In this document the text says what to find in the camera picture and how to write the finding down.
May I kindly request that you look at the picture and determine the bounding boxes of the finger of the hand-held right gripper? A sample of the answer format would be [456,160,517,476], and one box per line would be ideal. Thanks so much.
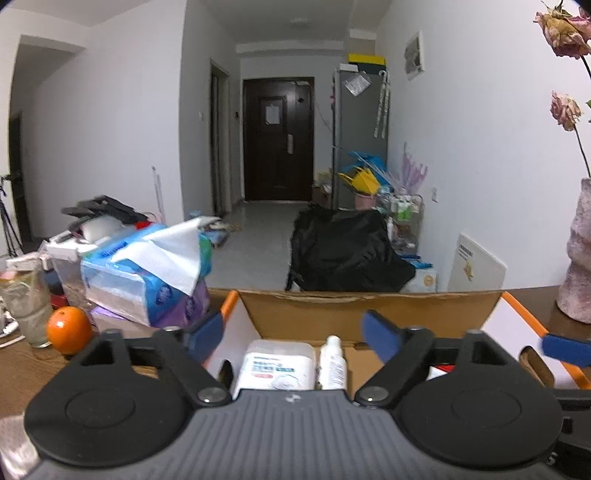
[542,333,591,366]

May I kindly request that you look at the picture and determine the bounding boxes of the yellow bag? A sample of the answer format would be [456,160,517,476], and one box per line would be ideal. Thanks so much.
[338,167,380,195]

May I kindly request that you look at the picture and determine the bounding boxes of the white plastic wipes container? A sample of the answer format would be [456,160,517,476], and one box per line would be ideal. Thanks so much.
[232,339,317,400]

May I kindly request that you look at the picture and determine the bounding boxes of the clear plastic food container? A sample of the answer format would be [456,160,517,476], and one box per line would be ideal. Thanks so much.
[45,231,116,310]

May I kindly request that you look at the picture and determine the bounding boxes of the clear plastic bag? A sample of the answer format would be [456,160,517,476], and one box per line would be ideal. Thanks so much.
[344,73,372,97]

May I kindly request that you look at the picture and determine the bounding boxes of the small white bottle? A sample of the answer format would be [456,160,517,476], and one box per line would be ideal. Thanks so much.
[318,336,348,391]

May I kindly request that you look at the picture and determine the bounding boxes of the white board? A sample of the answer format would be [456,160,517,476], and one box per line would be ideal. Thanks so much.
[449,232,508,292]

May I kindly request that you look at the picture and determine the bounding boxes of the blue tissue pack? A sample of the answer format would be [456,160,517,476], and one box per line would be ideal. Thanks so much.
[81,217,221,328]

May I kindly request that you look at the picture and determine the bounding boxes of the white mop pole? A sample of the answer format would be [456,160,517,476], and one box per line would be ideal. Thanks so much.
[151,165,166,222]

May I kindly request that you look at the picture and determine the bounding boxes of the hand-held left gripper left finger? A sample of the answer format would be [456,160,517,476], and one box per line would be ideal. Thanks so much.
[81,310,232,408]

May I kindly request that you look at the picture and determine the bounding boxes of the clear glass cup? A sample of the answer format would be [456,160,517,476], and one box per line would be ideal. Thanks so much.
[0,268,54,348]

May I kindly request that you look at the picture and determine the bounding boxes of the white round bowl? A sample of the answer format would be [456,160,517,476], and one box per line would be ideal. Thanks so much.
[83,216,124,243]

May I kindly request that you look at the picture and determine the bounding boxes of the dark brown door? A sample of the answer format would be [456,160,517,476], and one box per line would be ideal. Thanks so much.
[242,78,315,201]

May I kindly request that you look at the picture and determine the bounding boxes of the orange cardboard box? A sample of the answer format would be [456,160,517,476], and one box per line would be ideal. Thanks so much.
[203,288,591,402]

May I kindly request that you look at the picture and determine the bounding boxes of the black folded gadget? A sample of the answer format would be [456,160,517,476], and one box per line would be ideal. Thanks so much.
[61,195,149,225]

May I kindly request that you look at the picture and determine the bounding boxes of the black tripod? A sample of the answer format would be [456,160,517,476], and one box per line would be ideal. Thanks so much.
[0,173,24,259]

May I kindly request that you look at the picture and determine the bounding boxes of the pinkish grey cloth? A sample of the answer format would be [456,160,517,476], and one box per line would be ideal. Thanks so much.
[0,418,38,480]

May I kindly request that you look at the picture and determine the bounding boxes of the pink ceramic vase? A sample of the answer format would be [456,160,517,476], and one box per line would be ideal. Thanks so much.
[556,178,591,324]

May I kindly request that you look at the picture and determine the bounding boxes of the metal cart with bottles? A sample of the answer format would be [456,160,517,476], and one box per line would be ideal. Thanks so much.
[375,191,424,252]

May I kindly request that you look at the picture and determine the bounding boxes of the grey refrigerator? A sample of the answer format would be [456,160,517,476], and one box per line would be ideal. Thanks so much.
[332,65,391,210]

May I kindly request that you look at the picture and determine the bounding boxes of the blue bag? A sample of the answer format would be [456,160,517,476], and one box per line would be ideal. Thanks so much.
[348,150,386,174]

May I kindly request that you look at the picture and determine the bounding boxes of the orange fruit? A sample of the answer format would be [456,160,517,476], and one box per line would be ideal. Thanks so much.
[46,306,93,355]

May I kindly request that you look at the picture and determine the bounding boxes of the hanging white umbrellas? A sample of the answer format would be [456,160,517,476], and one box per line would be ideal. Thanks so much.
[374,70,392,138]

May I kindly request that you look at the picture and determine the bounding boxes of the dried pink roses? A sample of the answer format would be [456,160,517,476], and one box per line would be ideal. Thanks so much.
[534,0,591,178]

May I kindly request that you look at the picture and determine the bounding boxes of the black jacket on chair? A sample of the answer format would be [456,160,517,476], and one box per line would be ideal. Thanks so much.
[285,206,416,292]

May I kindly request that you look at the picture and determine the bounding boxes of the side doorway frame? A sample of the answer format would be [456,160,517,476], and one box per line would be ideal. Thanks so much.
[210,59,232,217]

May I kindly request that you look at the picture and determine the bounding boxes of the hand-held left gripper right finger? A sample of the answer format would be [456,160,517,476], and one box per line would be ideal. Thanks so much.
[355,310,509,408]

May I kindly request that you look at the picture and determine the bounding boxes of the purple tissue pack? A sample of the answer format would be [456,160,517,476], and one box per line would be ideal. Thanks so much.
[90,277,212,335]

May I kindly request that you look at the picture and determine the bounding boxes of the red tin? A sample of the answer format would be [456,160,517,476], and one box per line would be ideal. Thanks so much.
[48,284,88,310]

